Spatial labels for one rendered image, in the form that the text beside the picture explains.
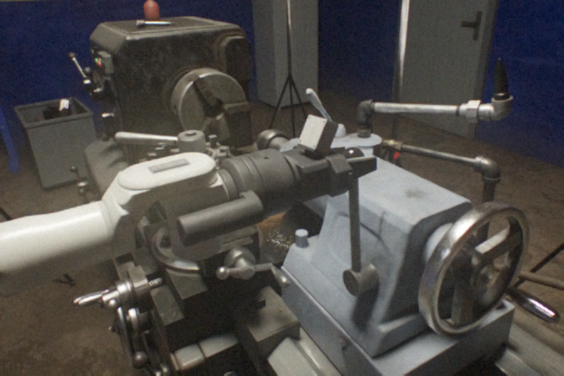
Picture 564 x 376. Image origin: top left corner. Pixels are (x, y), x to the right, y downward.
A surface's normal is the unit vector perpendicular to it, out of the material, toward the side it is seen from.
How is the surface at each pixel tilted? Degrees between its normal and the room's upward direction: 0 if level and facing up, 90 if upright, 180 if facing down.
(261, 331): 0
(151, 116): 90
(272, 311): 0
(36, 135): 90
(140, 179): 1
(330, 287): 62
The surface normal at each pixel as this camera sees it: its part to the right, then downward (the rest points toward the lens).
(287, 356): -0.53, -0.61
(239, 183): -0.37, -0.11
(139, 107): 0.51, 0.33
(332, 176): -0.86, 0.23
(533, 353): -0.03, -0.91
